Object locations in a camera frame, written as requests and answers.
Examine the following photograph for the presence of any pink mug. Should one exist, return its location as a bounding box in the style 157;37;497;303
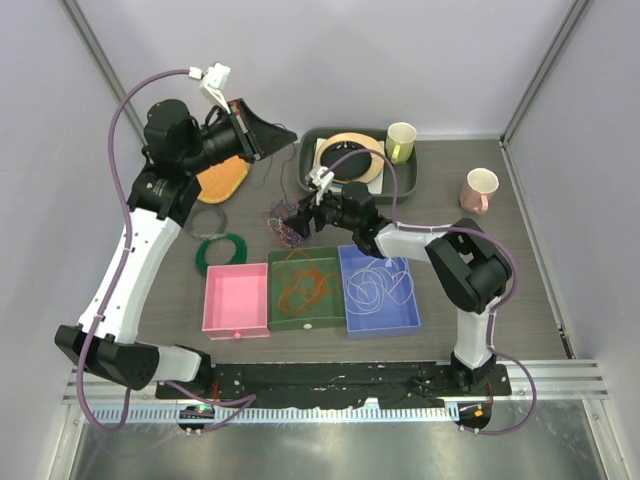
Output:
459;168;500;214

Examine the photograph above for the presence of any yellow mug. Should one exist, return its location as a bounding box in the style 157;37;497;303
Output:
385;122;417;165

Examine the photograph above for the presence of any green box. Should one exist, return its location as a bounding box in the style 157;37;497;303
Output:
267;247;346;332

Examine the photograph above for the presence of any green cable coil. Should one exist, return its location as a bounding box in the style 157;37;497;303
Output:
194;233;250;277

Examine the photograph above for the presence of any orange cable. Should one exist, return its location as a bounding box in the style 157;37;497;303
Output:
273;248;341;319

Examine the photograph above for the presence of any grey cable coil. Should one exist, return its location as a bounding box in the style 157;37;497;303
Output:
185;207;229;240

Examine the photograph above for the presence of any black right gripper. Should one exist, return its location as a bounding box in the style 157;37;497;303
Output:
285;184;360;239

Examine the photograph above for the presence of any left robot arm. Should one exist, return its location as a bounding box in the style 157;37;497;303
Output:
54;99;297;399

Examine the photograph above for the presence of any white cable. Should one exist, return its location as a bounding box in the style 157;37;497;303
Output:
344;255;416;316

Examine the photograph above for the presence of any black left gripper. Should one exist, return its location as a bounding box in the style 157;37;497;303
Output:
181;98;297;175

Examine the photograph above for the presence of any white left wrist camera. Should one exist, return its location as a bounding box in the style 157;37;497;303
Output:
188;62;231;113

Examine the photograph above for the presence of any wooden cutting board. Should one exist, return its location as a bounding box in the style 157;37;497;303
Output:
197;156;250;204

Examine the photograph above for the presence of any blue box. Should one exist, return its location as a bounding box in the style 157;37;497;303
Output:
338;245;422;339

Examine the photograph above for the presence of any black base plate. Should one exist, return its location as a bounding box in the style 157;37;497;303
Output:
155;360;512;409

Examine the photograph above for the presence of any aluminium corner post right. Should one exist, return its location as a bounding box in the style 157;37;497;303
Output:
500;0;593;147

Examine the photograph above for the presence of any dark green tray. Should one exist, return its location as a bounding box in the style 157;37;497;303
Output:
297;127;419;204

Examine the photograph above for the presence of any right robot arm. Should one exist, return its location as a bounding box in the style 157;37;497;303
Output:
284;182;513;395

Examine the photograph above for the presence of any white square plate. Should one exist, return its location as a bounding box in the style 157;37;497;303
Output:
304;132;385;194

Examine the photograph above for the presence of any aluminium front rail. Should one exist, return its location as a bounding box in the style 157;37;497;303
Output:
61;359;610;405

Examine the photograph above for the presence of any black and tan plate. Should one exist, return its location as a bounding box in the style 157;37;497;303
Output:
313;132;384;184

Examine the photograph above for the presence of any aluminium corner post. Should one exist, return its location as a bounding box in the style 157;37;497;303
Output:
500;0;593;147
59;0;156;154

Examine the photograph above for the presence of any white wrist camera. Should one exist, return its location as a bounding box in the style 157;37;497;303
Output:
305;165;334;205
188;62;231;113

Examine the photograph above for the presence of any aluminium corner post left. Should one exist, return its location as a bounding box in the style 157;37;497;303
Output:
59;0;156;154

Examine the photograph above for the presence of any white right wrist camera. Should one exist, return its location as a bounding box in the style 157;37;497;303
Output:
305;165;334;205

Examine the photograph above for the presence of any pink box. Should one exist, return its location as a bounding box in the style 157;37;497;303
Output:
202;263;270;340

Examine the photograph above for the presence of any white slotted cable duct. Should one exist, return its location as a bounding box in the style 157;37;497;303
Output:
85;403;461;425

